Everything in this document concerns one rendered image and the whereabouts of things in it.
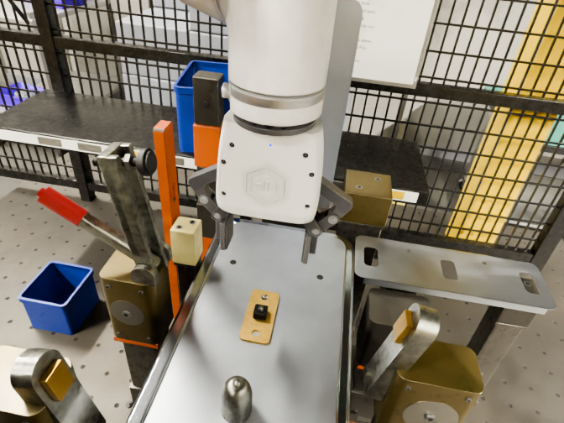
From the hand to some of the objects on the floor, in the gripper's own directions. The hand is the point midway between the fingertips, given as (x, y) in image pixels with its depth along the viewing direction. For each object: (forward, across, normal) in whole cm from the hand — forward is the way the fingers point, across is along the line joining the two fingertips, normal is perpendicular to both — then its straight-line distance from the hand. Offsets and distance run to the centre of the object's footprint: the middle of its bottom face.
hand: (266, 242), depth 47 cm
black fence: (+112, +31, -55) cm, 129 cm away
